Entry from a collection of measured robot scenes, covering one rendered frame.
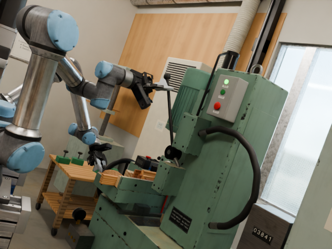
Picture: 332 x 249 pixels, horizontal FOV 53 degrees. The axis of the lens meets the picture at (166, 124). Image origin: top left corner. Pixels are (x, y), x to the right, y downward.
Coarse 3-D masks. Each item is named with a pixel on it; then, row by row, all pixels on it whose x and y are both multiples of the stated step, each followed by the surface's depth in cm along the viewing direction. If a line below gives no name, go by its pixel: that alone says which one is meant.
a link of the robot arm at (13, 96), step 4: (56, 76) 181; (56, 80) 184; (60, 80) 185; (20, 84) 177; (16, 88) 175; (20, 88) 175; (8, 92) 174; (12, 92) 174; (16, 92) 174; (0, 96) 171; (4, 96) 171; (8, 96) 173; (12, 96) 173; (16, 96) 174; (4, 100) 170; (8, 100) 171; (12, 100) 173; (16, 100) 174; (16, 104) 175
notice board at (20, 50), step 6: (18, 36) 385; (18, 42) 387; (24, 42) 391; (12, 48) 385; (18, 48) 388; (24, 48) 392; (12, 54) 386; (18, 54) 390; (24, 54) 394; (30, 54) 398; (66, 54) 424; (24, 60) 396
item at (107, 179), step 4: (104, 176) 140; (108, 176) 141; (112, 176) 142; (116, 176) 144; (100, 180) 141; (104, 180) 140; (108, 180) 141; (112, 180) 143; (116, 180) 144; (108, 184) 142; (112, 184) 143
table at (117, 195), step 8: (96, 176) 157; (96, 184) 155; (104, 184) 150; (104, 192) 148; (112, 192) 144; (120, 192) 142; (128, 192) 145; (136, 192) 147; (112, 200) 142; (120, 200) 143; (128, 200) 146; (136, 200) 149; (144, 200) 151; (152, 200) 154; (160, 200) 157; (168, 200) 160
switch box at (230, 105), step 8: (224, 80) 125; (232, 80) 122; (240, 80) 121; (216, 88) 127; (224, 88) 124; (232, 88) 122; (240, 88) 122; (216, 96) 126; (224, 96) 123; (232, 96) 121; (240, 96) 123; (224, 104) 123; (232, 104) 122; (240, 104) 124; (208, 112) 127; (224, 112) 122; (232, 112) 123; (232, 120) 124
